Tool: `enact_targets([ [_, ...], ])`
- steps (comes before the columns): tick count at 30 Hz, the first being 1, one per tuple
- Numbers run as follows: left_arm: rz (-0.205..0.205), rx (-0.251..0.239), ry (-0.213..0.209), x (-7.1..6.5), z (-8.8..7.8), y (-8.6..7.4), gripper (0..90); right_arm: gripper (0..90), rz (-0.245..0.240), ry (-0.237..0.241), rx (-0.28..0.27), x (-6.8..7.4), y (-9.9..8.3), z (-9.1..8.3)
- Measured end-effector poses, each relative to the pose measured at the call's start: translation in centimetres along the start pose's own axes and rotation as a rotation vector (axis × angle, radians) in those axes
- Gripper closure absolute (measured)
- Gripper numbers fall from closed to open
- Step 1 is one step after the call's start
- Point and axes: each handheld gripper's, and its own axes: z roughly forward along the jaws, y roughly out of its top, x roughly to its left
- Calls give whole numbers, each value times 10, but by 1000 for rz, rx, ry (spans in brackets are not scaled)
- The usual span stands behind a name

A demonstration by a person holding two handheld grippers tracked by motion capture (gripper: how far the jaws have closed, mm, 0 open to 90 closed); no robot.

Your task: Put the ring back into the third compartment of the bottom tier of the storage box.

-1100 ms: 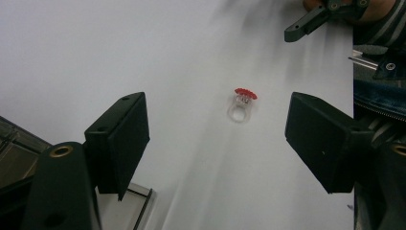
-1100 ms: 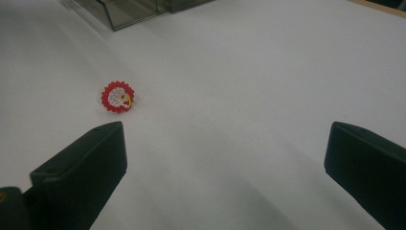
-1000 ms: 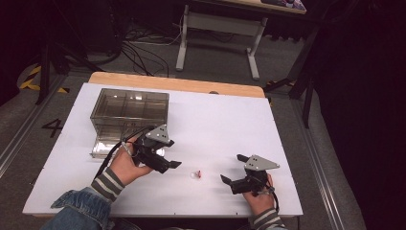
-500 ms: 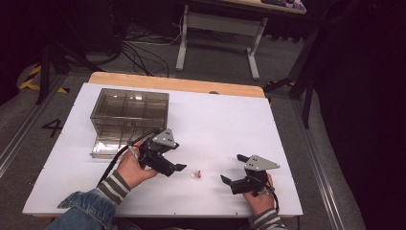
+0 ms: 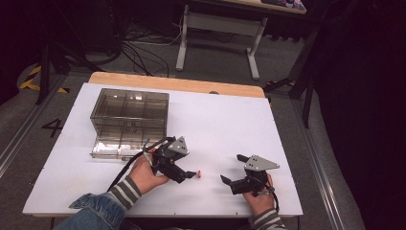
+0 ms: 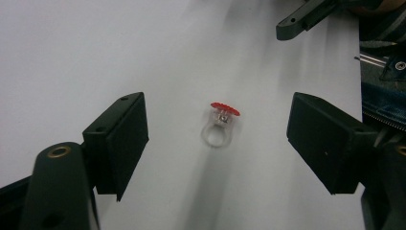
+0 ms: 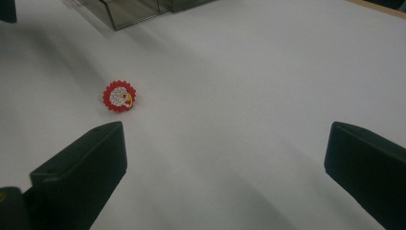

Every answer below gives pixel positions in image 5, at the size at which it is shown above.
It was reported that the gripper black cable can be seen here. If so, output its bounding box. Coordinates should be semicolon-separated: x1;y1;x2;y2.
106;136;176;193
266;183;281;214

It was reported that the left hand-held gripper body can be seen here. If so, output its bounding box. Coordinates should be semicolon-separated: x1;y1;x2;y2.
151;135;190;185

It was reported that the person's right hand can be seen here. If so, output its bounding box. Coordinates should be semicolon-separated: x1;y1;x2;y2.
241;172;277;219

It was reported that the black metal stand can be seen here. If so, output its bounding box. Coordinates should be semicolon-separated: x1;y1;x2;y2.
34;0;108;106
263;18;322;129

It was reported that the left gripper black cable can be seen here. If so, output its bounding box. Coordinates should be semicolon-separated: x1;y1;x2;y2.
106;136;176;193

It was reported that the bundle of floor cables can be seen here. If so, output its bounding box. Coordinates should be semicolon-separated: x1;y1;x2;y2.
119;20;181;79

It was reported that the wooden table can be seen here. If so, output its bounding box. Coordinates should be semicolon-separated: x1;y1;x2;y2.
88;71;266;99

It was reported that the colourful pad on desk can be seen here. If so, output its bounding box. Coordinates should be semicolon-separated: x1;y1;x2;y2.
260;0;306;11

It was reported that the black curtain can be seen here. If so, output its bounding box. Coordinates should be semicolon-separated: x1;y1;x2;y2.
314;0;406;230

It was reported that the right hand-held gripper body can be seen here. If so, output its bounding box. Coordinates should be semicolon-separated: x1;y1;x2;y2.
229;153;281;197

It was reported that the white table cover board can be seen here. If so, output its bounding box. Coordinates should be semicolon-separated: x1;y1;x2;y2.
22;81;305;219

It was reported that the metal floor rail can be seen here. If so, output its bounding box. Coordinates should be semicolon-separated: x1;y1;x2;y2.
291;97;348;230
0;75;66;179

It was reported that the yellow black hazard tape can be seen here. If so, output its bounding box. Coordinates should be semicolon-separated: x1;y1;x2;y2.
18;64;71;95

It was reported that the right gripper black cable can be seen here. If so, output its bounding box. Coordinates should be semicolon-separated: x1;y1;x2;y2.
266;183;281;214

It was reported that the desk with white frame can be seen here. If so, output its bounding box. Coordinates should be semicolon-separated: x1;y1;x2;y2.
175;0;308;81

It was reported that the person's left hand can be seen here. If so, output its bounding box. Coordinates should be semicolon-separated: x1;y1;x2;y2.
128;147;170;196

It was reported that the smoky clear plastic drawer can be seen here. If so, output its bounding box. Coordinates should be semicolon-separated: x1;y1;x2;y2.
91;125;169;135
90;129;169;160
90;90;169;127

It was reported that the smoky clear drawer organizer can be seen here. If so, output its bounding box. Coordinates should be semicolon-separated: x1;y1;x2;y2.
89;87;170;143

